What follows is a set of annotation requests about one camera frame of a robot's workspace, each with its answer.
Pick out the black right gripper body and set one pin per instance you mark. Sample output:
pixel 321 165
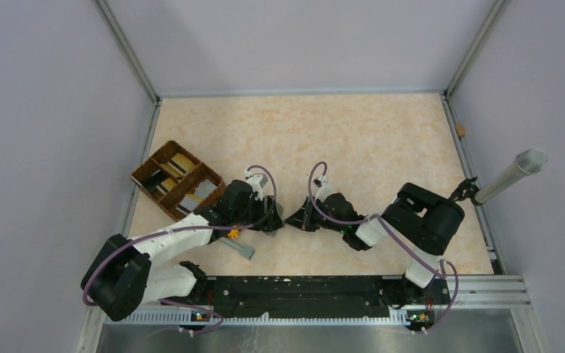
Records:
pixel 312 220

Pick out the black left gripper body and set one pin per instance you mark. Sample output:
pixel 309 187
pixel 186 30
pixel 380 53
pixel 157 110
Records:
pixel 254 211

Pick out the brown woven divided basket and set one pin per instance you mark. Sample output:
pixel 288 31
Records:
pixel 167 203

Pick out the grey card holder wallet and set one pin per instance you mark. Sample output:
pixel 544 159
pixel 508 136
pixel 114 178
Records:
pixel 276 222

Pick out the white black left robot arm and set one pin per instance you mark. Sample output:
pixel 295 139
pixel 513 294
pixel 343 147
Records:
pixel 129 272

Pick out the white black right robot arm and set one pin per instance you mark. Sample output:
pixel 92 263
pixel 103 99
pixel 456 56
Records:
pixel 420 221

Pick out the gold card in basket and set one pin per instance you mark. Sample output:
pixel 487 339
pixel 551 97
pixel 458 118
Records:
pixel 179 165

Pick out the black shiny credit card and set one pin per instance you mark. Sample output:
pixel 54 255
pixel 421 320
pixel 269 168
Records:
pixel 159 181

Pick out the grey plastic toy bolt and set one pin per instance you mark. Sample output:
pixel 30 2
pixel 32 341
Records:
pixel 247 252

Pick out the small wooden block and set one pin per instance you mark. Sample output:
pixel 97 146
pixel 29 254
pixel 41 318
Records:
pixel 460 130

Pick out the silver metal tube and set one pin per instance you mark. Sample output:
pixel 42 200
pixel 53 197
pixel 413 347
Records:
pixel 525 164

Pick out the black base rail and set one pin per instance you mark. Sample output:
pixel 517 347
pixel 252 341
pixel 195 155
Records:
pixel 314 296

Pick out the black clamp bracket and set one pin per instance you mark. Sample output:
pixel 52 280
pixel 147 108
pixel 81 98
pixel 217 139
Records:
pixel 467 189

